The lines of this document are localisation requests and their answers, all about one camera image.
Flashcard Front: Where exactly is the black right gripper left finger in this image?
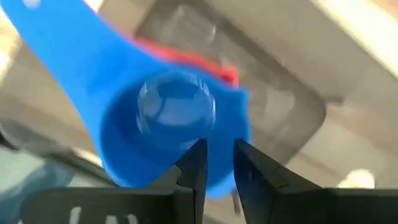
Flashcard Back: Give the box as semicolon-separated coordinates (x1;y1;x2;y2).
18;138;208;224

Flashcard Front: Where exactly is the dark blue measuring cup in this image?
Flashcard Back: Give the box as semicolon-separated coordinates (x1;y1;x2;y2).
0;0;252;200

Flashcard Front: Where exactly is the black tray with measuring cups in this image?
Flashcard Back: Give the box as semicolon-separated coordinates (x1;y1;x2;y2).
0;0;398;194

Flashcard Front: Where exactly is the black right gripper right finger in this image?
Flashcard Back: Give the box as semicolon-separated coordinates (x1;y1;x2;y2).
233;138;398;224

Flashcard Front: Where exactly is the red measuring cup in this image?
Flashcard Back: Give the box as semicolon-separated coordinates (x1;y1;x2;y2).
132;34;240;88

